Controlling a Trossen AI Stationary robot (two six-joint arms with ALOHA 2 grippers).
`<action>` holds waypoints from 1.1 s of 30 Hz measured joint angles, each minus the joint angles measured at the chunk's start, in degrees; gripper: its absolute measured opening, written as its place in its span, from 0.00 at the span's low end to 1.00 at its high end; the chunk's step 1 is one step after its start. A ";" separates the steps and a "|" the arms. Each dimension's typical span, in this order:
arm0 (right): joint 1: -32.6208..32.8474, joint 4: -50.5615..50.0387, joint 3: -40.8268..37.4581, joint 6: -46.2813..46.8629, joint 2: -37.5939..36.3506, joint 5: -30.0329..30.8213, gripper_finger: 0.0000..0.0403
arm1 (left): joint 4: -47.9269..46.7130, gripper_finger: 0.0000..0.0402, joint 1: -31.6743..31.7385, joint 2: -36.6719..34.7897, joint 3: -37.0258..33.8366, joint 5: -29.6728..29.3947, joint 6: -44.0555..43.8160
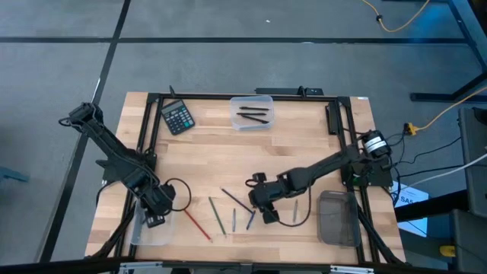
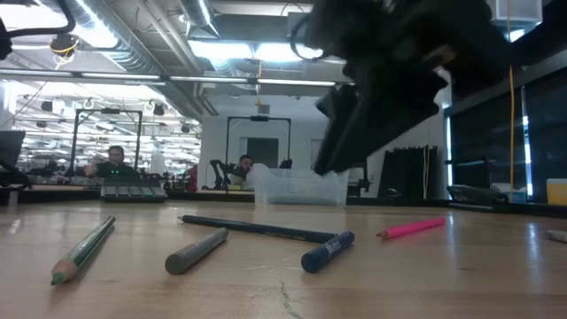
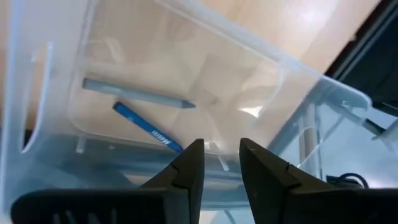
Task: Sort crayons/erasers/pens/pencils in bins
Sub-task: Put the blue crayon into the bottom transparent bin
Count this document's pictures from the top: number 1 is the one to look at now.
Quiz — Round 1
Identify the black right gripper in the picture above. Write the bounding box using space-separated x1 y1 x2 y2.
247 172 285 225

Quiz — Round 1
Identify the dark purple pencil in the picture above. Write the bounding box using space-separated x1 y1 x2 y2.
219 187 254 215

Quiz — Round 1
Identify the green pencil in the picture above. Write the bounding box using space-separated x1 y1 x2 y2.
208 196 228 237

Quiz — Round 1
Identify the clear plastic bin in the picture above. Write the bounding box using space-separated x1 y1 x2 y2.
229 94 275 132
129 189 178 247

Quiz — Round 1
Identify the red pencil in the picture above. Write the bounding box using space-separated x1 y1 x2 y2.
183 209 214 244

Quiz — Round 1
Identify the smoky grey plastic bin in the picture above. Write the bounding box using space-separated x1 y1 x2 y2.
316 190 361 247

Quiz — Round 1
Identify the black desk calculator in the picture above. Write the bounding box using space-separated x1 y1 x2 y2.
160 99 196 136

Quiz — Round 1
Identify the black rest block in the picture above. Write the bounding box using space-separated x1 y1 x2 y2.
325 104 339 136

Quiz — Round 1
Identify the blue floor object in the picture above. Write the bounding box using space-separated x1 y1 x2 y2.
0 166 30 183

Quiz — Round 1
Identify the white printed paper sheet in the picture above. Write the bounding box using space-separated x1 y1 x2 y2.
391 181 430 237

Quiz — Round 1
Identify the black slanted beam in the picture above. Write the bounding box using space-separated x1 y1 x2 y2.
394 189 469 224

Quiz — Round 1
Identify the grey cabinet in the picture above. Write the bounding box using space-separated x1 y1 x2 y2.
458 107 487 218

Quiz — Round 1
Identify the grey box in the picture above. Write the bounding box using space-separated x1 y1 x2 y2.
452 208 487 274

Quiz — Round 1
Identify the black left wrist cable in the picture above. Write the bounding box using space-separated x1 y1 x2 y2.
164 177 193 212

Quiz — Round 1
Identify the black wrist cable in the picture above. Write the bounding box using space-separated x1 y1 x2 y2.
164 177 193 212
279 185 312 228

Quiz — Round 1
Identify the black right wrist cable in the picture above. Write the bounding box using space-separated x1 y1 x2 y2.
279 185 312 228

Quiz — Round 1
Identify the silver aluminium rail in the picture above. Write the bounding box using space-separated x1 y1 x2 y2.
118 260 165 274
329 265 376 274

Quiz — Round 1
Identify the black bar bracket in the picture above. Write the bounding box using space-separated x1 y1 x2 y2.
254 86 325 97

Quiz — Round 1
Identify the black metal table frame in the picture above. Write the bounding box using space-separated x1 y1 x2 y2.
85 92 407 266

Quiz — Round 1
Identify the yellow extension cable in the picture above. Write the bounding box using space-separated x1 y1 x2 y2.
405 85 487 136

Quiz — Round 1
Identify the white cable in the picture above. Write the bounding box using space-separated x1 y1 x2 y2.
439 154 487 178

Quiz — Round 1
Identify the yellow hanging cable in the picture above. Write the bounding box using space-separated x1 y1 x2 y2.
359 0 433 33

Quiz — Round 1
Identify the black table leg frame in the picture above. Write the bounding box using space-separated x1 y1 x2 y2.
409 0 487 103

